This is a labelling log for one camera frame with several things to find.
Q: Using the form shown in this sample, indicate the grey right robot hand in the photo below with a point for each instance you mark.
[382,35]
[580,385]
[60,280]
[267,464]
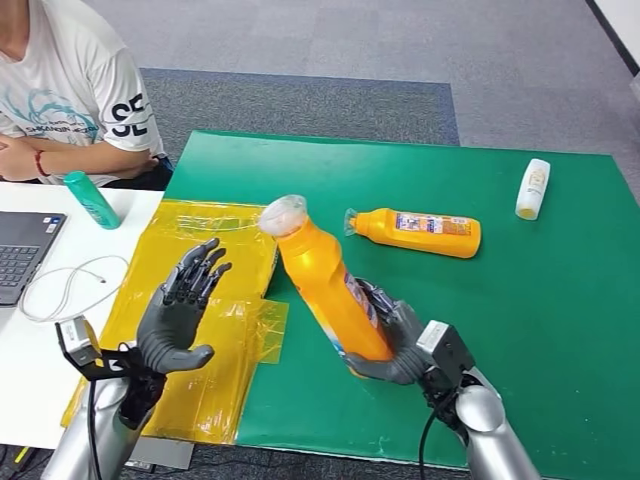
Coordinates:
[407,344]

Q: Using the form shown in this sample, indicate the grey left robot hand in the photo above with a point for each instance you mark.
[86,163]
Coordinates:
[170,331]

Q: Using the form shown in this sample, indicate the person's left hand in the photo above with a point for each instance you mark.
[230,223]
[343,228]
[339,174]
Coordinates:
[17,159]

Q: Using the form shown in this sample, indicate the teal bottle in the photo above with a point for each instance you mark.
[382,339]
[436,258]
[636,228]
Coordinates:
[92,202]

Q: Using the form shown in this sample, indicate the orange bottle with white cap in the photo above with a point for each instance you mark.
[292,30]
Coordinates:
[320,278]

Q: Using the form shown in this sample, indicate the person's left forearm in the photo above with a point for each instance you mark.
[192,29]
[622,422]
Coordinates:
[100,159]

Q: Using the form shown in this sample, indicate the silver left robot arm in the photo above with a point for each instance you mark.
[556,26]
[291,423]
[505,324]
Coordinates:
[105,424]

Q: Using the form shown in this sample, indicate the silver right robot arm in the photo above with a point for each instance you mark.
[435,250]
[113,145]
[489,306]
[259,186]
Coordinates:
[484,430]

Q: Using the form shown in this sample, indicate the orange bottle with clear cap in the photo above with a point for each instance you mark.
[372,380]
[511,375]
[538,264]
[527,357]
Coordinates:
[380,228]

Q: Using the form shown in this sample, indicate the small white bottle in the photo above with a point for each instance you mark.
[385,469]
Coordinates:
[532,189]

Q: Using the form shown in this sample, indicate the dark grey laptop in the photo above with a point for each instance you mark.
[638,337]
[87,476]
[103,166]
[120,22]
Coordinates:
[20,248]

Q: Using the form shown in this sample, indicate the person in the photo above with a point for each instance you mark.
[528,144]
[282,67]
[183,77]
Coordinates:
[65,73]

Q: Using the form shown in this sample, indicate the grey metal plate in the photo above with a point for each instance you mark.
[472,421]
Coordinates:
[170,456]

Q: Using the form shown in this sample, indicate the green table mat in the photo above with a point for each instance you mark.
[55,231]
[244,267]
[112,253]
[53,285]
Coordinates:
[550,298]

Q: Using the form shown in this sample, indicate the small yellow marker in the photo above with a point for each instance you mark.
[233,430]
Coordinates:
[21,454]

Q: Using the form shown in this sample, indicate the dark grey floor rug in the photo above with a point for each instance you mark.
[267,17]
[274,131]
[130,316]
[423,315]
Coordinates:
[300,109]

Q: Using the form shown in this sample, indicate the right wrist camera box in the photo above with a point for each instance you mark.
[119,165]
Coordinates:
[445,351]

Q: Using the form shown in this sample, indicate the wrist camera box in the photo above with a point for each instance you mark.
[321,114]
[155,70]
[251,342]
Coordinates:
[77,341]
[445,351]

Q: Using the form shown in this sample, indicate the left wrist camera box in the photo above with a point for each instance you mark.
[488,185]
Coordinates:
[77,341]

